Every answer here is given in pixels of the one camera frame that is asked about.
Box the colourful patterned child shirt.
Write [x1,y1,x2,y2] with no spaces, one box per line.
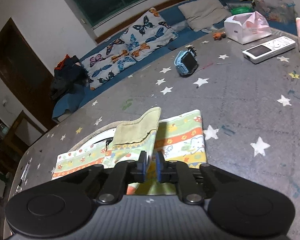
[52,107,206,195]

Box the dark clothes pile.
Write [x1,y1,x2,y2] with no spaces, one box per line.
[49,54,88,102]

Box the round induction hotplate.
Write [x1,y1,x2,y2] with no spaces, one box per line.
[68,121,127,152]

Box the black pen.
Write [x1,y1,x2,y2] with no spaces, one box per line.
[15,160,31,193]

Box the dark wooden side table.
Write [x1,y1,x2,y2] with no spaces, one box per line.
[0,111,45,162]

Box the blue kids smartwatch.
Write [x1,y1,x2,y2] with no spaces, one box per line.
[174,47,198,77]

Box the butterfly print pillow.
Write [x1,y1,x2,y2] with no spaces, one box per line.
[82,8,178,90]

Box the small orange toy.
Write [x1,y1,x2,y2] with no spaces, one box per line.
[213,31,226,41]

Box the white remote control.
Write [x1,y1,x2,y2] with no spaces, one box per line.
[242,36,296,64]

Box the grey plain pillow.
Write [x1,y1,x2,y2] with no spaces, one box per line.
[178,0,231,32]

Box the dark wooden door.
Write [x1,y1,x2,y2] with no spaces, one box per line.
[0,18,56,129]

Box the blue sofa bench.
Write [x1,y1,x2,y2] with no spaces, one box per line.
[52,0,298,123]

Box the green round toy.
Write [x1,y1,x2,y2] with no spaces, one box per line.
[230,7,253,15]

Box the clear plastic storage box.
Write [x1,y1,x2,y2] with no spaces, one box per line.
[254,0,295,24]

